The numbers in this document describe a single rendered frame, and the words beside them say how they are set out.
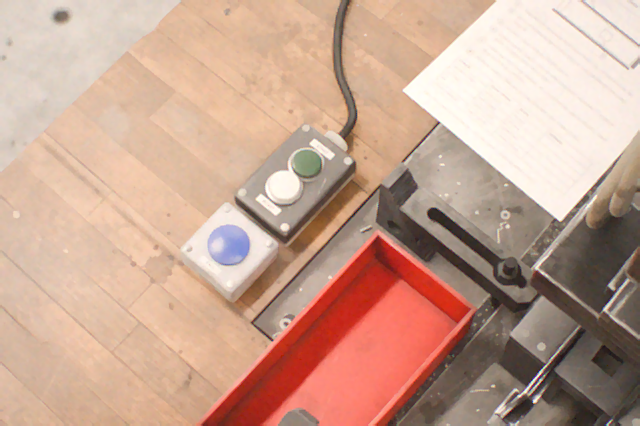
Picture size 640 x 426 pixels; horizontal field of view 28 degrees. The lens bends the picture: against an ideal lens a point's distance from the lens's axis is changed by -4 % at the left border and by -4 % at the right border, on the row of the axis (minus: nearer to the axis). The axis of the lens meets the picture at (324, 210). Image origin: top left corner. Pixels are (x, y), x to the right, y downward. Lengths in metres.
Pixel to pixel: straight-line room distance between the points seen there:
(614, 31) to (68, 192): 0.60
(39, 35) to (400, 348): 1.40
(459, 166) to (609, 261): 0.32
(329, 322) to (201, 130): 0.24
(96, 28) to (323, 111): 1.18
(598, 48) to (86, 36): 1.27
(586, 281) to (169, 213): 0.45
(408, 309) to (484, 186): 0.15
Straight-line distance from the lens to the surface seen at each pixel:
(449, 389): 1.25
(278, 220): 1.27
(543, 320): 1.19
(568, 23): 1.44
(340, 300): 1.27
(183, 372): 1.25
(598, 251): 1.06
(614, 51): 1.43
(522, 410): 1.17
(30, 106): 2.42
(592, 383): 1.18
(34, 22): 2.51
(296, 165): 1.28
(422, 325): 1.26
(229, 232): 1.26
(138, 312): 1.27
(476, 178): 1.33
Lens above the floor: 2.10
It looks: 66 degrees down
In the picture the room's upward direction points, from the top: 3 degrees clockwise
